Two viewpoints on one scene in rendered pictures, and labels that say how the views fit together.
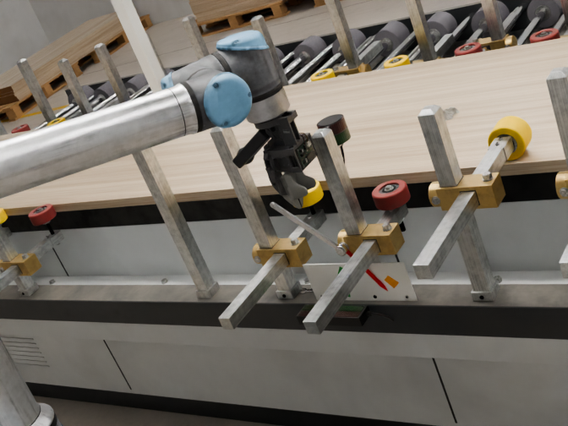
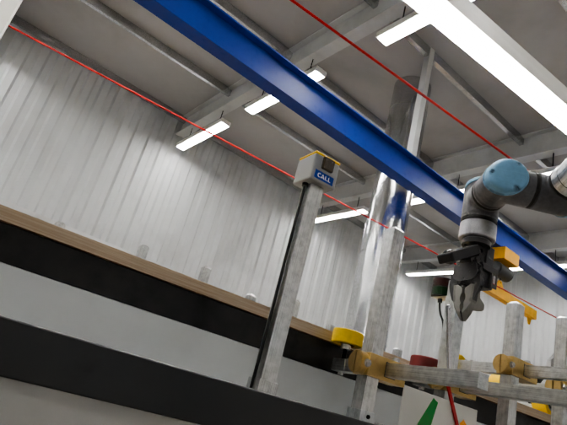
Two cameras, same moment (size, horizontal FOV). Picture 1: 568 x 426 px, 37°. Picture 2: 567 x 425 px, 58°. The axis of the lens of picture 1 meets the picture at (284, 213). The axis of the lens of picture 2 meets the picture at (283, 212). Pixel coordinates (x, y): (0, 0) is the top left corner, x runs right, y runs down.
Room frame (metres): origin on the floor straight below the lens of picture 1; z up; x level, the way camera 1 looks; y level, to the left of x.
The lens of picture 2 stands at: (1.63, 1.25, 0.67)
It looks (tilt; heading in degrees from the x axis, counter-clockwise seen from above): 21 degrees up; 292
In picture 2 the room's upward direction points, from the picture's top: 15 degrees clockwise
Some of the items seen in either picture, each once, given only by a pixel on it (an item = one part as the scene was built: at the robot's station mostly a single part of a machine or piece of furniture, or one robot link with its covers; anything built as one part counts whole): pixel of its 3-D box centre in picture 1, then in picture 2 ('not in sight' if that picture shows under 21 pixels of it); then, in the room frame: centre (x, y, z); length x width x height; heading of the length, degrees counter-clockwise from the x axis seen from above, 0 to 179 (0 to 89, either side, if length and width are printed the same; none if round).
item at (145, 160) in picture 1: (173, 220); (288, 281); (1.97, 0.26, 0.93); 0.05 x 0.05 x 0.45; 50
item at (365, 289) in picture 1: (357, 282); (440, 420); (1.64, -0.09, 0.75); 0.26 x 0.01 x 0.10; 50
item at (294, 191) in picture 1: (296, 191); (475, 304); (1.59, -0.04, 1.03); 0.06 x 0.03 x 0.09; 50
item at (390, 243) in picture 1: (370, 238); (450, 383); (1.63, -0.15, 0.85); 0.14 x 0.06 x 0.05; 50
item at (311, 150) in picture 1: (283, 141); (475, 265); (1.60, -0.05, 1.13); 0.09 x 0.08 x 0.12; 50
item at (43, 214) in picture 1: (47, 224); not in sight; (2.54, 0.70, 0.85); 0.08 x 0.08 x 0.11
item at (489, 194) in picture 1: (465, 192); (515, 368); (1.46, -0.34, 0.95); 0.14 x 0.06 x 0.05; 50
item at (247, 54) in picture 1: (248, 65); (481, 203); (1.61, -0.04, 1.30); 0.10 x 0.09 x 0.12; 107
